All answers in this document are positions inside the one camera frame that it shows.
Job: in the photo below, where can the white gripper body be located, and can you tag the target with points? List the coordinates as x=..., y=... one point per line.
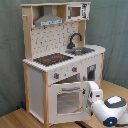
x=95, y=95

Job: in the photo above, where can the white oven door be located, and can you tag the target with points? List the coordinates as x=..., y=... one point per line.
x=67, y=102

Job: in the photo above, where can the grey toy sink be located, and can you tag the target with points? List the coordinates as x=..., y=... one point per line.
x=79, y=51

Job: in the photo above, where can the black toy faucet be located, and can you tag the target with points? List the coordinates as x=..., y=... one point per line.
x=72, y=41

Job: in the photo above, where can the red right stove knob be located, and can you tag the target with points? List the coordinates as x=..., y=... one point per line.
x=74, y=69

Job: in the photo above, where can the grey range hood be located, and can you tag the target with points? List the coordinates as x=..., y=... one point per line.
x=48, y=18

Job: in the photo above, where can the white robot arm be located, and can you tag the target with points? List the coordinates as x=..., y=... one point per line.
x=110, y=112

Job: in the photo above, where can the wooden toy kitchen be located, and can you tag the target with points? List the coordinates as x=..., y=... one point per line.
x=46, y=40

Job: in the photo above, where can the red stove knob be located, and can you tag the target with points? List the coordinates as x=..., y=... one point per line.
x=56, y=75
x=74, y=69

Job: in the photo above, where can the white toy microwave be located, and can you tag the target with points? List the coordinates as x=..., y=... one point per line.
x=77, y=11

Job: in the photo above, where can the black toy stovetop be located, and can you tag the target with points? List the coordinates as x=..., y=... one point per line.
x=52, y=59

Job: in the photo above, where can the red left stove knob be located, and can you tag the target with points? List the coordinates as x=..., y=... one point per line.
x=56, y=75

